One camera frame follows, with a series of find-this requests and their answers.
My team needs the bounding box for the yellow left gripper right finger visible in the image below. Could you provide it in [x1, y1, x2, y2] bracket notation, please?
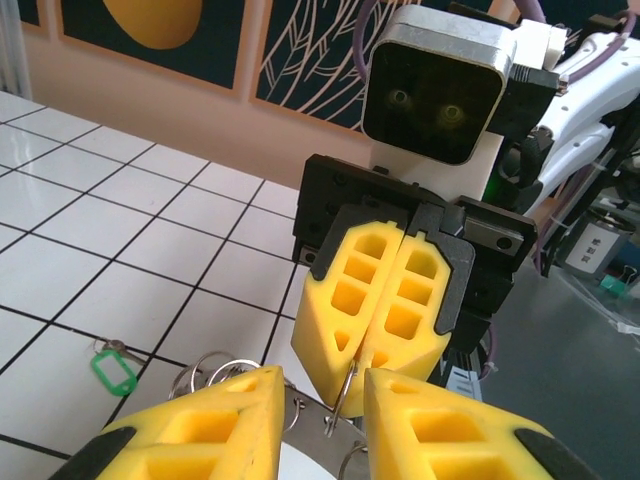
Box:
[363, 368, 596, 480]

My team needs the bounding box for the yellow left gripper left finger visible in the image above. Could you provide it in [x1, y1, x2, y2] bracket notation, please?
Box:
[47, 364, 286, 480]

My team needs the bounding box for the metal disc with keyrings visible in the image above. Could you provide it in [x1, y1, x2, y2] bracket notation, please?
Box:
[168, 349, 371, 480]

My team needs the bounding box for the key with green tag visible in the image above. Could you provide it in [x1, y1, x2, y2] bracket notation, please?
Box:
[88, 337, 151, 397]

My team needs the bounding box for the grey labelled canister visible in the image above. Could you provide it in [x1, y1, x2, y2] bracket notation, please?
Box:
[564, 207, 636, 281]

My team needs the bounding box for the green binder clip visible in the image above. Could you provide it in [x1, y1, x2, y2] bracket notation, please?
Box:
[599, 267, 637, 302]

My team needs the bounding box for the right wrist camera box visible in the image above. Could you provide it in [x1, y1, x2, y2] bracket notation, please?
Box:
[359, 5, 519, 201]

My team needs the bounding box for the aluminium corner post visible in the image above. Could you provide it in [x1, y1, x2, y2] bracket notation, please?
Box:
[0, 0, 32, 99]

